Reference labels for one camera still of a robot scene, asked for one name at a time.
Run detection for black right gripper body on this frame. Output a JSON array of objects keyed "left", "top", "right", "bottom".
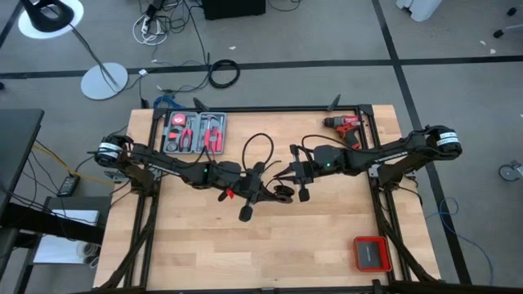
[{"left": 288, "top": 143, "right": 316, "bottom": 203}]

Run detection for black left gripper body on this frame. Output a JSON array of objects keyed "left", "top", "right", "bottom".
[{"left": 237, "top": 161, "right": 267, "bottom": 223}]

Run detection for black cord with round reel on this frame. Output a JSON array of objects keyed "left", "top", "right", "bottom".
[{"left": 263, "top": 159, "right": 297, "bottom": 201}]

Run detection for grey tool kit case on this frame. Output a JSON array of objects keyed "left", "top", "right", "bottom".
[{"left": 162, "top": 111, "right": 228, "bottom": 155}]

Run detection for red tray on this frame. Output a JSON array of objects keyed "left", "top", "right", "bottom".
[{"left": 353, "top": 235, "right": 394, "bottom": 274}]

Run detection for black rectangular box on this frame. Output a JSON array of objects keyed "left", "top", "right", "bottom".
[{"left": 359, "top": 240, "right": 387, "bottom": 269}]

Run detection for large black box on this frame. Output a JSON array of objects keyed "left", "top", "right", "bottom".
[{"left": 202, "top": 0, "right": 267, "bottom": 21}]

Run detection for white floor lamp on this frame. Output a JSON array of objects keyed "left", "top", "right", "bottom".
[{"left": 19, "top": 0, "right": 130, "bottom": 101}]

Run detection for black power adapter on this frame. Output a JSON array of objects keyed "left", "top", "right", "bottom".
[{"left": 56, "top": 174, "right": 82, "bottom": 198}]

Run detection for white plastic object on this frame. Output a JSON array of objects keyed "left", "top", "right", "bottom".
[{"left": 396, "top": 0, "right": 445, "bottom": 23}]

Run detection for grey caster wheel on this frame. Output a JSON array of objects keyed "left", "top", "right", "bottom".
[{"left": 498, "top": 161, "right": 523, "bottom": 183}]

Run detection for black desk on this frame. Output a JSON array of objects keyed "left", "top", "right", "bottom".
[{"left": 0, "top": 108, "right": 106, "bottom": 246}]

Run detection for office chair base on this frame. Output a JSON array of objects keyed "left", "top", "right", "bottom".
[{"left": 492, "top": 6, "right": 523, "bottom": 40}]

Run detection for black right arm cable loop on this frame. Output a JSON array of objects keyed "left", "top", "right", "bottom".
[{"left": 301, "top": 134, "right": 355, "bottom": 150}]

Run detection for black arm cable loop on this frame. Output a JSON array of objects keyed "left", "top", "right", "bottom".
[
  {"left": 301, "top": 134, "right": 355, "bottom": 150},
  {"left": 242, "top": 132, "right": 275, "bottom": 169}
]

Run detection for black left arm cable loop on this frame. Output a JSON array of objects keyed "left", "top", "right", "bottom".
[{"left": 242, "top": 132, "right": 275, "bottom": 169}]

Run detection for red-handled screwdriver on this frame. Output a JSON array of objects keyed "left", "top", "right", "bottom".
[{"left": 215, "top": 116, "right": 225, "bottom": 152}]

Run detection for black aluminium table frame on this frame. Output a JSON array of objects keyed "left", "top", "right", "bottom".
[{"left": 93, "top": 104, "right": 446, "bottom": 294}]

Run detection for red cordless drill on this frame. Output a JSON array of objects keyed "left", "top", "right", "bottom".
[{"left": 323, "top": 114, "right": 364, "bottom": 156}]

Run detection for red-handled pliers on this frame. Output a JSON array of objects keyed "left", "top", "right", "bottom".
[{"left": 178, "top": 127, "right": 194, "bottom": 153}]

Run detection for coiled black floor cable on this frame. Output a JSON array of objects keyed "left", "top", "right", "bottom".
[{"left": 207, "top": 59, "right": 241, "bottom": 90}]

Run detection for blue cable bundle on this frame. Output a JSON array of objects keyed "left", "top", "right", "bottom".
[{"left": 153, "top": 94, "right": 177, "bottom": 109}]

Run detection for long blue floor cable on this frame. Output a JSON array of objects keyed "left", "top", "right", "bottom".
[{"left": 424, "top": 196, "right": 495, "bottom": 287}]

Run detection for white power strip with cable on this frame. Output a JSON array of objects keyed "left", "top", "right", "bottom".
[{"left": 132, "top": 12, "right": 169, "bottom": 47}]

